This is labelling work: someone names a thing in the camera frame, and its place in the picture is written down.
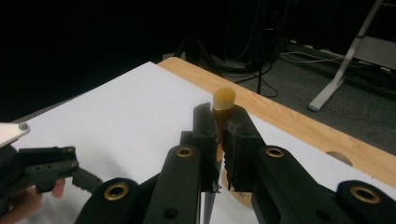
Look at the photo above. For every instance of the black equipment tower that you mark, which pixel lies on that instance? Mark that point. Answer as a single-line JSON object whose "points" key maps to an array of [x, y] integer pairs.
{"points": [[273, 28]]}

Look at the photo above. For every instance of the white board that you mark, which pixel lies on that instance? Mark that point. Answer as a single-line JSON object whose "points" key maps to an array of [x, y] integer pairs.
{"points": [[124, 109]]}

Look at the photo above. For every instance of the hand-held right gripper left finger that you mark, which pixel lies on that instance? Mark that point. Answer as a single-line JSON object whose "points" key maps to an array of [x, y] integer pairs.
{"points": [[207, 146]]}

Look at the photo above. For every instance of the black tripod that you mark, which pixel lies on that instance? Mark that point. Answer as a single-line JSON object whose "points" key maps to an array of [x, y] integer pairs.
{"points": [[194, 51]]}

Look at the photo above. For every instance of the wooden table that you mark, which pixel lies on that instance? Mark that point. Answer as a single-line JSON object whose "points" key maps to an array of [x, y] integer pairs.
{"points": [[295, 124]]}

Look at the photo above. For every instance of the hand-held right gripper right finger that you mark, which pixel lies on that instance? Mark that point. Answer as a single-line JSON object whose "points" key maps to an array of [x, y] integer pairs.
{"points": [[243, 149]]}

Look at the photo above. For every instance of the white metal desk frame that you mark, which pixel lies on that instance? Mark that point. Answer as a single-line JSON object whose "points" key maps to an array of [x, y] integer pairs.
{"points": [[330, 90]]}

